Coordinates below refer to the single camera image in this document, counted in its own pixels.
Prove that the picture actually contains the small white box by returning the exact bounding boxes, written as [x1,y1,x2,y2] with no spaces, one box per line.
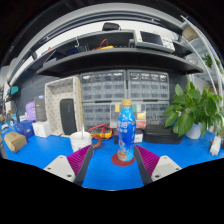
[31,120,52,139]

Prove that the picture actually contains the brown cardboard box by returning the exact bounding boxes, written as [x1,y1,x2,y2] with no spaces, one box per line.
[3,131,28,154]

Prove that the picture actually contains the black bench shelf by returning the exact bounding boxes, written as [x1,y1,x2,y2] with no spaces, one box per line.
[28,29,204,78]

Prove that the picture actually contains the green potted plant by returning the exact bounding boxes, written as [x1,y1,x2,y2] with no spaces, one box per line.
[162,79,224,140]

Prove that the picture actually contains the blue box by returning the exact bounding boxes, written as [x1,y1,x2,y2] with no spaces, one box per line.
[14,119,35,139]

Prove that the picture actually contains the red and yellow clamp meter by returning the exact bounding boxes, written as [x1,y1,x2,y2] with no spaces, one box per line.
[87,123,114,150]

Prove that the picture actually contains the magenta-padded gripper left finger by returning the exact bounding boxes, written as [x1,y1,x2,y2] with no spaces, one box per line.
[43,143,95,187]

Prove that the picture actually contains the white power adapter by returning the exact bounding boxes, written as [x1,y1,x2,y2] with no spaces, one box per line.
[209,134,223,157]

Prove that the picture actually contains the black rectangular case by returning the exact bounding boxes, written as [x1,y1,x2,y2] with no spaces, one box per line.
[59,98,78,136]

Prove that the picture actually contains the white shelf unit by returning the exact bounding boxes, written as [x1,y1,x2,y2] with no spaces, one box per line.
[179,14,224,134]

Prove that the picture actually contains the flat black case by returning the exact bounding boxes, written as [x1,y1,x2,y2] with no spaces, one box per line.
[143,124,185,145]

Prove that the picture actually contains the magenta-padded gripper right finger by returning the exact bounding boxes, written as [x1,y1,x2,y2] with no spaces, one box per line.
[133,144,183,186]

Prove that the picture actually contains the white perforated tray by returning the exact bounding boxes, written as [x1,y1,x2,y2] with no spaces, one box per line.
[44,76,84,138]

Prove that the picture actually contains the clear organizer with coloured parts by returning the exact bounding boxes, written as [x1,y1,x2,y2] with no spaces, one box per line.
[109,102,148,129]

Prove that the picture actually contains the black pouch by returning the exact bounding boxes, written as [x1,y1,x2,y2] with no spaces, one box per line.
[101,21,122,32]

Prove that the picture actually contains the yellow and red test leads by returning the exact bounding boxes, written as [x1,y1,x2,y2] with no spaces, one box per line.
[91,38,115,52]

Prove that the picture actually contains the dark grey box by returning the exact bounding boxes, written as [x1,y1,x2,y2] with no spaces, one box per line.
[34,95,48,122]

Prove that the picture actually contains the white mug with face print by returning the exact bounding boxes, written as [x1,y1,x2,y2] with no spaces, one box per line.
[69,130,93,153]

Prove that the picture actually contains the blue drink bottle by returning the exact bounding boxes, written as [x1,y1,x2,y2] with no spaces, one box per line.
[116,98,137,163]

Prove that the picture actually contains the small grey drawer cabinet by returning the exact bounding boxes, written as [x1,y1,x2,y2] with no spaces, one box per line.
[145,101,171,127]
[81,102,113,129]

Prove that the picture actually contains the flat round red coaster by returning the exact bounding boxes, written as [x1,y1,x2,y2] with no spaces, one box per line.
[111,152,136,167]

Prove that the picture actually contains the purple bag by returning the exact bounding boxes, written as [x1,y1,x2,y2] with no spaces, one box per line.
[25,101,38,122]

